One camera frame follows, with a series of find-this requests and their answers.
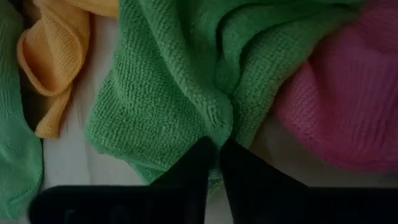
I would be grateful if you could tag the orange microfiber towel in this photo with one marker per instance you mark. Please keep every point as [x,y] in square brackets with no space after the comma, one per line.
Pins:
[56,46]

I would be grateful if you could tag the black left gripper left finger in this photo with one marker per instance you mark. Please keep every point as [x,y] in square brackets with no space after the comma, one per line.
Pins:
[140,205]

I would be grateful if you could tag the green microfiber towel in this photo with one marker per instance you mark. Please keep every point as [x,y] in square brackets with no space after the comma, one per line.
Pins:
[155,109]
[15,155]

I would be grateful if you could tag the pink microfiber towel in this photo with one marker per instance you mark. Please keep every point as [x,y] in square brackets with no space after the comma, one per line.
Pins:
[342,109]

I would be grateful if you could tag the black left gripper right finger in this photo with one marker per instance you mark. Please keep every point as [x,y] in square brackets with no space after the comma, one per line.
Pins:
[280,205]

